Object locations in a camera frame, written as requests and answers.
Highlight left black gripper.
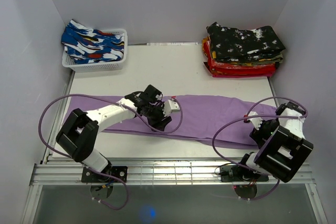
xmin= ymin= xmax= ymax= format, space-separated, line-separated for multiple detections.
xmin=144 ymin=101 xmax=171 ymax=132

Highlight purple trousers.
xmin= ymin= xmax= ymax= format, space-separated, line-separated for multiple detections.
xmin=66 ymin=95 xmax=276 ymax=149

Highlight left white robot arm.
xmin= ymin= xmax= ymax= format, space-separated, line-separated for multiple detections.
xmin=56 ymin=85 xmax=180 ymax=182

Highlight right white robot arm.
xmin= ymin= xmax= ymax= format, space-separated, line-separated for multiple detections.
xmin=237 ymin=101 xmax=313 ymax=183

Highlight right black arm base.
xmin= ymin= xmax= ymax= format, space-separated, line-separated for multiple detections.
xmin=215 ymin=163 xmax=269 ymax=183

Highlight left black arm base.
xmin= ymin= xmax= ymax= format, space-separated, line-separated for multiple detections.
xmin=80 ymin=166 xmax=128 ymax=183

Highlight red folded trousers stack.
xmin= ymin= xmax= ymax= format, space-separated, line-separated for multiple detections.
xmin=202 ymin=38 xmax=276 ymax=78

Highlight blue patterned trousers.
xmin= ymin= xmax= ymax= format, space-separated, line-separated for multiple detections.
xmin=61 ymin=20 xmax=125 ymax=65

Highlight black white patterned folded trousers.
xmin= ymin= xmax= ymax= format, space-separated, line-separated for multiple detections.
xmin=206 ymin=22 xmax=285 ymax=63

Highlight white plastic basket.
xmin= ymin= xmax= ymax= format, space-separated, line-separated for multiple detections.
xmin=61 ymin=28 xmax=129 ymax=73

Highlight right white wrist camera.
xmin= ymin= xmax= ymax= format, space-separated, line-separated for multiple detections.
xmin=244 ymin=111 xmax=264 ymax=130

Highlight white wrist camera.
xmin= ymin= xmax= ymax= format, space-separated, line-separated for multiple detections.
xmin=244 ymin=111 xmax=264 ymax=130
xmin=163 ymin=99 xmax=181 ymax=116

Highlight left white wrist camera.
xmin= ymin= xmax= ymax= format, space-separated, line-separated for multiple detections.
xmin=163 ymin=99 xmax=181 ymax=116

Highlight aluminium rail frame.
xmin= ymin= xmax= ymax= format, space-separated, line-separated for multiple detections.
xmin=20 ymin=140 xmax=329 ymax=224

